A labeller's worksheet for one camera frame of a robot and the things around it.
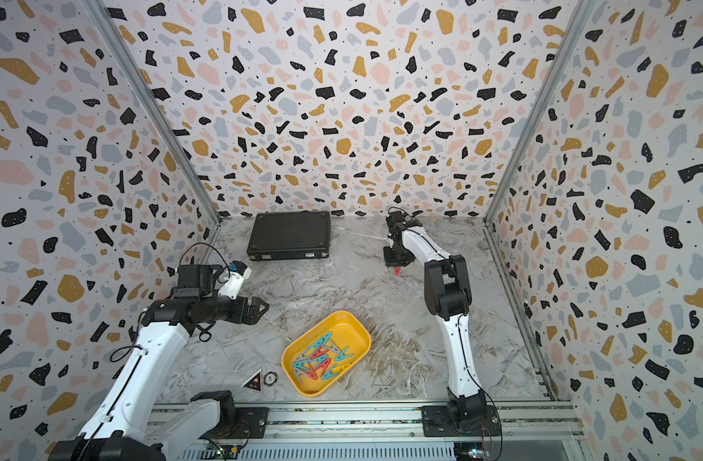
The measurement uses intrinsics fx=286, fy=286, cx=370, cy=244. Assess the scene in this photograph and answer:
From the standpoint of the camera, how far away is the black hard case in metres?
1.08

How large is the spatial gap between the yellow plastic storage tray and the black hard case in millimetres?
296

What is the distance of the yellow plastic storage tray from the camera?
2.71 ft
